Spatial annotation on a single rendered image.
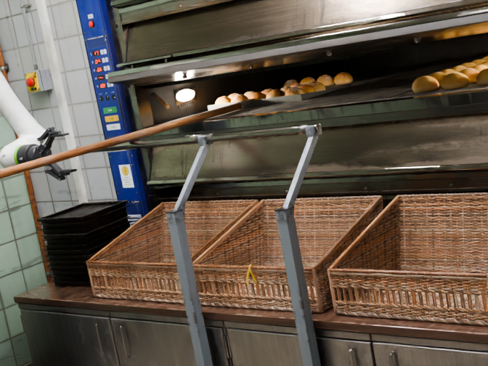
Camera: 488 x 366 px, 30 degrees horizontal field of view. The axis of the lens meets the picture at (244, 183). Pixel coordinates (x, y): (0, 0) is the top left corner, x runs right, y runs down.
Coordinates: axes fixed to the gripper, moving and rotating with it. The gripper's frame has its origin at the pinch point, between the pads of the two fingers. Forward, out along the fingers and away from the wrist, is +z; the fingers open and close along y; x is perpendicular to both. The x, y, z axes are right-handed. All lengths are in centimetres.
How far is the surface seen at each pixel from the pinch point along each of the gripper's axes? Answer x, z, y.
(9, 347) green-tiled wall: -28, -115, 98
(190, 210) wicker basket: -58, -2, 38
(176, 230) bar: -2, 46, 30
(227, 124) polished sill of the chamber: -62, 24, 3
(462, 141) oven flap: -64, 124, 17
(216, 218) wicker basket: -57, 13, 41
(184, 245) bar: -4, 47, 36
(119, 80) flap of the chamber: -47, -18, -22
